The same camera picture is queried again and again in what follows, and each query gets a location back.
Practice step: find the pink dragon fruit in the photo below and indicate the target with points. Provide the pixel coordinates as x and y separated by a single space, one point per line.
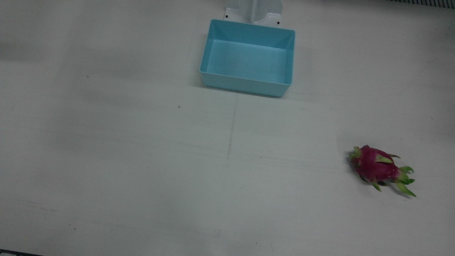
373 167

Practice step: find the white aluminium camera post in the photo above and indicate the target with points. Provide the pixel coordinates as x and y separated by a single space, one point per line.
249 10

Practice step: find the black ribbed strip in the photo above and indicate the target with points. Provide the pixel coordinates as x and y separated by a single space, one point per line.
419 3

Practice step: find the light blue plastic bin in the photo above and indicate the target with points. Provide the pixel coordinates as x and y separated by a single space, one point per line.
249 85

